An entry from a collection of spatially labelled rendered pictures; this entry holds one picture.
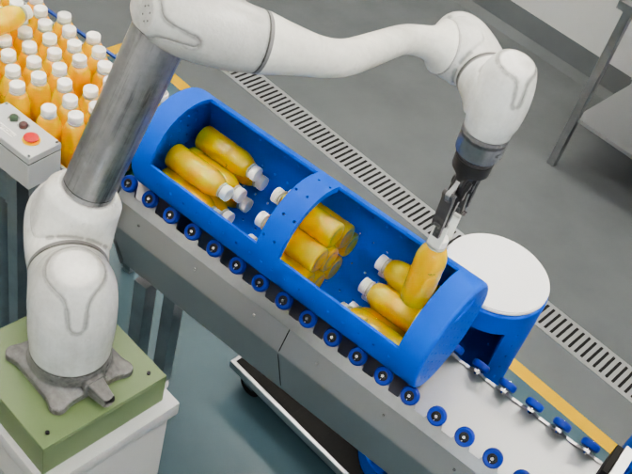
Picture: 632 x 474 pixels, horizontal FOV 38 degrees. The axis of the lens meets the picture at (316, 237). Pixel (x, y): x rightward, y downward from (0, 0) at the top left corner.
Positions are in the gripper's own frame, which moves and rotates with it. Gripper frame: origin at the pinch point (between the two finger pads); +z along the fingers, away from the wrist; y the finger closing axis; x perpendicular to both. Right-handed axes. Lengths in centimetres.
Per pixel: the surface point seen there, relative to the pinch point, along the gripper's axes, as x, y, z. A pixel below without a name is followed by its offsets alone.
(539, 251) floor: 11, 182, 140
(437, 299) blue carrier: -5.2, -0.8, 16.4
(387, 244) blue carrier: 17.1, 18.5, 30.6
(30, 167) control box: 90, -28, 32
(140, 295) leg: 72, -5, 80
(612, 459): -52, 5, 31
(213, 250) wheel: 50, -6, 42
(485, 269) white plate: -3, 36, 35
